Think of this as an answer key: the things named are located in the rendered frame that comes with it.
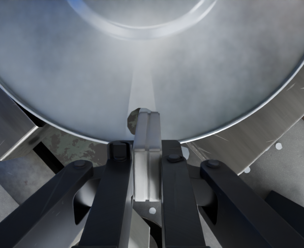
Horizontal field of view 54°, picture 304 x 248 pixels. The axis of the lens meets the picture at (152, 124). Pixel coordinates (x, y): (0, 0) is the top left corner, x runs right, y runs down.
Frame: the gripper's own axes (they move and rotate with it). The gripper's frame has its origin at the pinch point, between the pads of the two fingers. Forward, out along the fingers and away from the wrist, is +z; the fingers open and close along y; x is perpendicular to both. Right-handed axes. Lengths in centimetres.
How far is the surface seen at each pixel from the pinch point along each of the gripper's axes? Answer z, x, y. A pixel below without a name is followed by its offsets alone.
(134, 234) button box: 16.6, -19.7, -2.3
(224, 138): 3.9, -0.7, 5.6
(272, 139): 3.8, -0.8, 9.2
